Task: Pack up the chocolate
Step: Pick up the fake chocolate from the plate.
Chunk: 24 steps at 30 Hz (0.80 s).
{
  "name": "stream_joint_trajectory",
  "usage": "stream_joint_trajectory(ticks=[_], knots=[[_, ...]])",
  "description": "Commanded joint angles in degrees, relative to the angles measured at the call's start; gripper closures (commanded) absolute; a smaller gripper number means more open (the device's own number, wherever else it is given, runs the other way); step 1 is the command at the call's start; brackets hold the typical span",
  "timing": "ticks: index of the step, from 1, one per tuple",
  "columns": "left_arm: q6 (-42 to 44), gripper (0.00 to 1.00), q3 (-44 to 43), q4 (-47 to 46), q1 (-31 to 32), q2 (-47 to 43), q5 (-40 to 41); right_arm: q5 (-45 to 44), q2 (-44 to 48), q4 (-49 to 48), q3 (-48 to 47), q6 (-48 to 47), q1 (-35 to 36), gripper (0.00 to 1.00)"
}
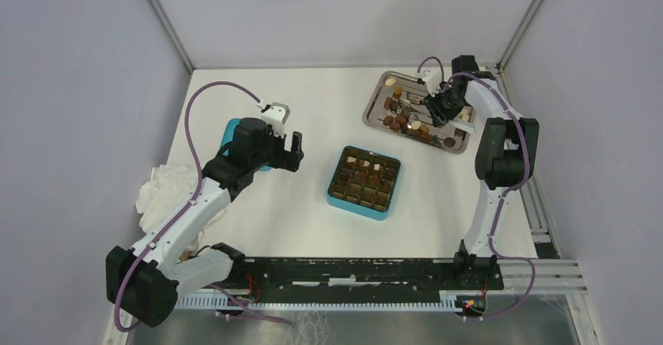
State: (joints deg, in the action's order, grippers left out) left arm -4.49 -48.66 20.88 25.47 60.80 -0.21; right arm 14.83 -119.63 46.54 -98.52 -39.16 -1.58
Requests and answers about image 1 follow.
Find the steel tray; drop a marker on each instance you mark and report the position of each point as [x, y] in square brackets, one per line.
[375, 115]

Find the teal box lid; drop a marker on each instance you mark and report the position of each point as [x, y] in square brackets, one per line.
[228, 135]

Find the white cloth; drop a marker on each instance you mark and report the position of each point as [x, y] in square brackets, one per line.
[168, 186]

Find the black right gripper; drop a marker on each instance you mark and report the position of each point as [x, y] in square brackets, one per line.
[439, 116]

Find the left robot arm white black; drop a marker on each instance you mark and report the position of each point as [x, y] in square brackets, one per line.
[147, 279]

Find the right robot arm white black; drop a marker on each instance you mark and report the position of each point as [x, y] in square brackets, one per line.
[505, 157]

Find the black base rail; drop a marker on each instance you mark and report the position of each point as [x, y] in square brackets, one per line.
[279, 280]

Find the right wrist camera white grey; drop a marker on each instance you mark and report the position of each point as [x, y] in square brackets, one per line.
[431, 79]

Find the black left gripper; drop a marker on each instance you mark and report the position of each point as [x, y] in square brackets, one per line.
[286, 159]

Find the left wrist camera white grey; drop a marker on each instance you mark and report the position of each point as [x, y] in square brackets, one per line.
[275, 114]

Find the teal chocolate box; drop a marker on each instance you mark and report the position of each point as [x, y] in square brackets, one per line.
[364, 183]

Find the wrist camera white grey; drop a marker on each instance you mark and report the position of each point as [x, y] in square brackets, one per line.
[431, 79]
[275, 114]

